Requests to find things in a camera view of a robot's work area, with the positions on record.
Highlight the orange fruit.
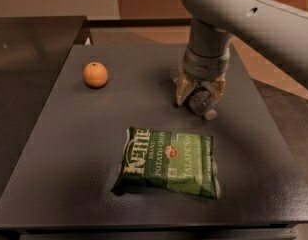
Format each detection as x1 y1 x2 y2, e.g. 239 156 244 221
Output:
83 62 108 88

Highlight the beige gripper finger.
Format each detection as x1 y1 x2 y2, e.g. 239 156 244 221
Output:
176 71 194 106
213 74 226 103

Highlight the green kettle chips bag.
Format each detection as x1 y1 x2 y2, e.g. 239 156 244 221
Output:
114 127 220 199

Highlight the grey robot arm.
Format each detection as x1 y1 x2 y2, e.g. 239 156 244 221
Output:
176 0 308 104

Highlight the clear plastic water bottle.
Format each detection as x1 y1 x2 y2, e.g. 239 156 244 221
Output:
170 64 217 121

